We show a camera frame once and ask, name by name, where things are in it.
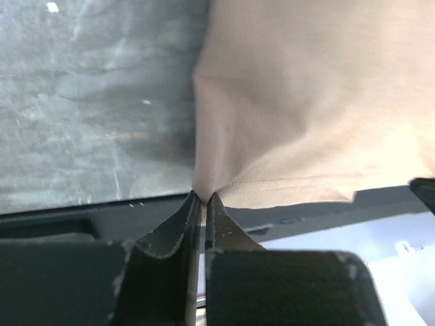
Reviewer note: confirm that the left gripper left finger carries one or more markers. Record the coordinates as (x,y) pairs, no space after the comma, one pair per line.
(159,283)

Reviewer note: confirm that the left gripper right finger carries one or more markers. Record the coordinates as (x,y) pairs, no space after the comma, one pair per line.
(247,284)

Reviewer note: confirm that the beige polo shirt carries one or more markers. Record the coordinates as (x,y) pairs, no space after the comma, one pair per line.
(313,101)

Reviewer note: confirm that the black base beam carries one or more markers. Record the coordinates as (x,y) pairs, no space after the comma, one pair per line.
(135,218)

